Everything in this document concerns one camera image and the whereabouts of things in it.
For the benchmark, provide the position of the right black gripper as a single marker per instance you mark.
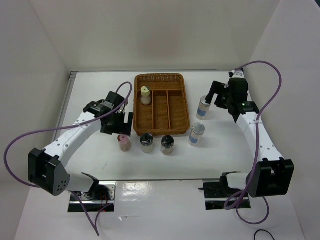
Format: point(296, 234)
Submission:
point(218, 88)

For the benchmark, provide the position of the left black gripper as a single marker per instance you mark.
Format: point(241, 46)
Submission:
point(124, 128)

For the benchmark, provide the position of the pink cap spice bottle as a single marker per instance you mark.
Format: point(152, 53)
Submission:
point(124, 143)

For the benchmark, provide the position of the silver cap jar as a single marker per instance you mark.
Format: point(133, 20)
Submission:
point(203, 108)
point(197, 131)

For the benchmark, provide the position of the yellow cap spice bottle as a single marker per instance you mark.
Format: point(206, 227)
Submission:
point(145, 95)

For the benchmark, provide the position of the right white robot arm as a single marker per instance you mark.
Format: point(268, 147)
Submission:
point(273, 173)

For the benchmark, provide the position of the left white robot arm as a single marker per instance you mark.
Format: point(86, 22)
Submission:
point(47, 167)

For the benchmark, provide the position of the black cap bottle left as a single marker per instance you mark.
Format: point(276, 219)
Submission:
point(147, 142)

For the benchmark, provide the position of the black cap bottle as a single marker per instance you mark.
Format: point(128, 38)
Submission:
point(147, 142)
point(167, 145)

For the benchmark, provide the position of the black cap bottle right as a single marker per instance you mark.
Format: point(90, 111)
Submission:
point(167, 145)

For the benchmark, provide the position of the brown wicker divided basket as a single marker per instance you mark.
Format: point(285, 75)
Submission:
point(168, 112)

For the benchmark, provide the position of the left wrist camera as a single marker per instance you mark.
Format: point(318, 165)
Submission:
point(113, 100)

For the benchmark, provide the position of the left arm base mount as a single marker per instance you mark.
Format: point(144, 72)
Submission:
point(106, 197)

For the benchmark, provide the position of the aluminium table rail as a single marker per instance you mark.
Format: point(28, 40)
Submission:
point(66, 99)

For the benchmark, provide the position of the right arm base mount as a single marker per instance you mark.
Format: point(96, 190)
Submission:
point(215, 194)

